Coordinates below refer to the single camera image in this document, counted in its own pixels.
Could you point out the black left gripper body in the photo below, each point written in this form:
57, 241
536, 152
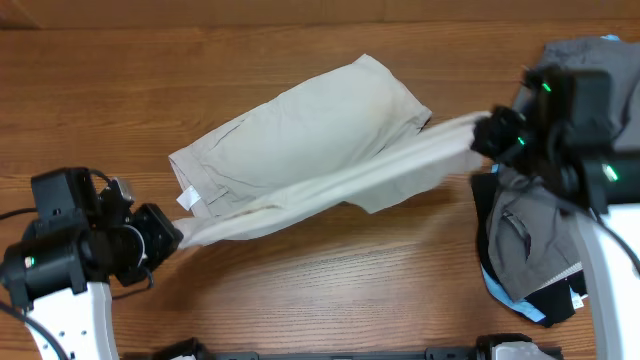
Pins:
145, 243

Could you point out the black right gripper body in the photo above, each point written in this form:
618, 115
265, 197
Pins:
493, 132

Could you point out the beige shorts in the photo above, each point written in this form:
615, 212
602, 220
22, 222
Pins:
355, 134

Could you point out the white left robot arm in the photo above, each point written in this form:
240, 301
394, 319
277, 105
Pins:
58, 276

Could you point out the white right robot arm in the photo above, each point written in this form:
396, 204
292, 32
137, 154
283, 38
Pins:
601, 193

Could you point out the grey shorts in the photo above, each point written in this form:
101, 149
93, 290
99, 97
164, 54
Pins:
529, 241

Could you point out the black garment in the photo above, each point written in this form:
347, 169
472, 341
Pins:
546, 307

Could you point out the brown cardboard back panel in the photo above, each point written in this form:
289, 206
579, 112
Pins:
111, 14

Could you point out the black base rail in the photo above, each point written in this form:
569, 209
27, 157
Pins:
507, 346

